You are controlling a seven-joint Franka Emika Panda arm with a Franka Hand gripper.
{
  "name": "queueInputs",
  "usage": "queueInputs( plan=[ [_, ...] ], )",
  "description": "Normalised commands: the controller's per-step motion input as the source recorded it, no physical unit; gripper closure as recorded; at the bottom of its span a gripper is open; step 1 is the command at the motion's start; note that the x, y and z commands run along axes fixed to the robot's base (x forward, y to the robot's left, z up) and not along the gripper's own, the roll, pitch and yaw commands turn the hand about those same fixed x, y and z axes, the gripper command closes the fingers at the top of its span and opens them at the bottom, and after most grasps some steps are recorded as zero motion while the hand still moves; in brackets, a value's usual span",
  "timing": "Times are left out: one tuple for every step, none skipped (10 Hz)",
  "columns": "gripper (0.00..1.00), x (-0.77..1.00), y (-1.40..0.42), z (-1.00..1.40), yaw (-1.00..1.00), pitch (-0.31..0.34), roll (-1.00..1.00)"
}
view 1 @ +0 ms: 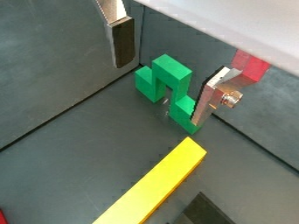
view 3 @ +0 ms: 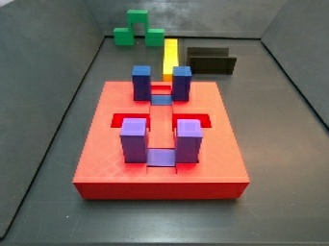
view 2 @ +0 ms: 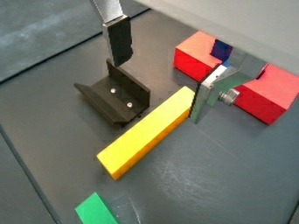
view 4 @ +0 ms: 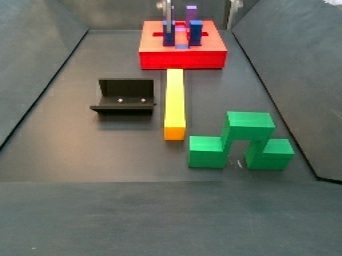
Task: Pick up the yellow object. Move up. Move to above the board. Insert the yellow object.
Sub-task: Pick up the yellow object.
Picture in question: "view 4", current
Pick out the long yellow block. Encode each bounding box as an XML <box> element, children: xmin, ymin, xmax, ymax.
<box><xmin>165</xmin><ymin>69</ymin><xmax>186</xmax><ymax>141</ymax></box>

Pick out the red slotted board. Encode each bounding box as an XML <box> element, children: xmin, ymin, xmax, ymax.
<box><xmin>139</xmin><ymin>20</ymin><xmax>227</xmax><ymax>69</ymax></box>

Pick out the black angle bracket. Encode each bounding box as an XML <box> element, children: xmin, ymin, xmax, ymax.
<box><xmin>90</xmin><ymin>78</ymin><xmax>155</xmax><ymax>113</ymax></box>

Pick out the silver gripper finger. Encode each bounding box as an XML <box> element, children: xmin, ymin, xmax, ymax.
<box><xmin>157</xmin><ymin>0</ymin><xmax>174</xmax><ymax>33</ymax></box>

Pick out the purple U block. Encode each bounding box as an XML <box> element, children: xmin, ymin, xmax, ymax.
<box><xmin>174</xmin><ymin>4</ymin><xmax>199</xmax><ymax>50</ymax></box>

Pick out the green stepped arch block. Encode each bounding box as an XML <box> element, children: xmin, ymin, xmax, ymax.
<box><xmin>189</xmin><ymin>111</ymin><xmax>294</xmax><ymax>170</ymax></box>

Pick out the dark blue U block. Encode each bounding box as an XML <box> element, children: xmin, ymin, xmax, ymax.
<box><xmin>163</xmin><ymin>20</ymin><xmax>203</xmax><ymax>48</ymax></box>

